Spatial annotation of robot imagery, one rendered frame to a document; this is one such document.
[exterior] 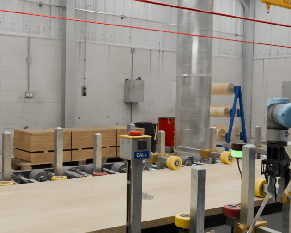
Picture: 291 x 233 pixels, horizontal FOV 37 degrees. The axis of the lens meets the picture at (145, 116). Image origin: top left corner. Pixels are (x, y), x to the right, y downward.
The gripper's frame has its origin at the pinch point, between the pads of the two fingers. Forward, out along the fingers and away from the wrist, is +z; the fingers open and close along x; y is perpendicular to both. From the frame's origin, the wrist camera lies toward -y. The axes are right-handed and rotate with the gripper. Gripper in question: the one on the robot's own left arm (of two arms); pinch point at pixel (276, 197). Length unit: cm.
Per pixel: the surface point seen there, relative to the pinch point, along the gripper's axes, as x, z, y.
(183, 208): -34.6, 8.7, 5.5
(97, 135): -113, -12, -34
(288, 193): -1.8, 2.2, -21.0
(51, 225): -59, 9, 52
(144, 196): -55, 8, 3
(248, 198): -10.0, 1.5, 1.4
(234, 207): -18.7, 8.1, -7.4
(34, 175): -158, 15, -27
